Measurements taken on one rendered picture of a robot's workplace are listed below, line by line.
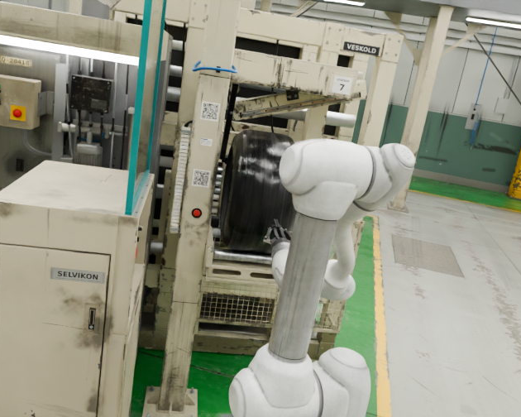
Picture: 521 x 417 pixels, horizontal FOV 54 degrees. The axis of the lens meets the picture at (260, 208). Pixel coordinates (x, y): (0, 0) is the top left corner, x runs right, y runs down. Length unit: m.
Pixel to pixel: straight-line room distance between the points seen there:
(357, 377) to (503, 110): 10.46
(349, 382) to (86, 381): 0.80
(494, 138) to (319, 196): 10.58
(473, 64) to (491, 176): 2.34
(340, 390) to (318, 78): 1.54
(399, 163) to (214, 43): 1.16
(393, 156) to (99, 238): 0.82
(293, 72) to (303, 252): 1.40
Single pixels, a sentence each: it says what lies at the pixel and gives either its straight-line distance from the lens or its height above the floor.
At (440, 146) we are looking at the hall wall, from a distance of 11.49.
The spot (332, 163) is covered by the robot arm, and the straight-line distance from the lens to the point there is 1.14.
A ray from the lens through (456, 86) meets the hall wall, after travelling 11.52.
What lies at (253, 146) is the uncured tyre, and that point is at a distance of 2.13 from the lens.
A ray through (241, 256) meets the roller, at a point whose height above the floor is 0.91.
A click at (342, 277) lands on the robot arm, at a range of 1.66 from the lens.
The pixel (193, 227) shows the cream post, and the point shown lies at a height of 0.99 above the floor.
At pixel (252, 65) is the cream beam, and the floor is 1.72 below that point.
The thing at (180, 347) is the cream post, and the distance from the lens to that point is 2.55.
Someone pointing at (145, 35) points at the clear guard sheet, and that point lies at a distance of 1.39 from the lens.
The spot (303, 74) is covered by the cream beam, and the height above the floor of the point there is 1.72.
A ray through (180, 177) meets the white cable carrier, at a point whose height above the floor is 1.21.
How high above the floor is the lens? 1.72
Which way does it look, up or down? 15 degrees down
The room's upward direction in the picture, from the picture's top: 9 degrees clockwise
